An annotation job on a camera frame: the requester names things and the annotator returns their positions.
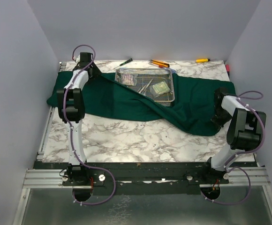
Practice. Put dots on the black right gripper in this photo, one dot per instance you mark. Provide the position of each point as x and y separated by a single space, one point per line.
219 123

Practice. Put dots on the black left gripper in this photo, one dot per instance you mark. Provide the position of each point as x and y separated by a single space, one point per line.
94 71

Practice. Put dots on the dark green surgical drape cloth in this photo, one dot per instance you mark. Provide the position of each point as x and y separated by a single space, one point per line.
191 111

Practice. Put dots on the pink packet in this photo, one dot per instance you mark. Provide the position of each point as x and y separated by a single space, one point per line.
127 79

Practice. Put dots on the metal mesh instrument tray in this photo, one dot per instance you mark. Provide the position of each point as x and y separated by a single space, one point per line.
144 75

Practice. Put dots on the green gauze packet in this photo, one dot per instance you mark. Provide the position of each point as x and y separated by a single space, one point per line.
160 88

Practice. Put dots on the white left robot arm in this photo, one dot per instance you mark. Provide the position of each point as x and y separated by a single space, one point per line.
71 110

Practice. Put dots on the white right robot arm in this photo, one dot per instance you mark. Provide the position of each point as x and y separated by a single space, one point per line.
246 132

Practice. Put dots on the green black screwdriver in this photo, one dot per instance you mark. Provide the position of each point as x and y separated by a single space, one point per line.
124 63

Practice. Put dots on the red object at table edge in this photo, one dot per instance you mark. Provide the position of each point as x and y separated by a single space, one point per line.
227 68

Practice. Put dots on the steel forceps in tray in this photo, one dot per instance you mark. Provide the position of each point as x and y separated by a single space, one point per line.
149 82

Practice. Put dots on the steel tweezers in tray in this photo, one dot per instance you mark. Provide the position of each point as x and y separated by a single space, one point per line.
143 90

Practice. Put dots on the yellow handled screwdriver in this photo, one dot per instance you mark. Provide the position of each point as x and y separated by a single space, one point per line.
202 60

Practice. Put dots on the blue handled screwdriver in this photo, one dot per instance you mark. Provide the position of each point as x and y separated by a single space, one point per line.
168 68

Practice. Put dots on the aluminium front rail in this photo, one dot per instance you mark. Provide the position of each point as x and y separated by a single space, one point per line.
43 178

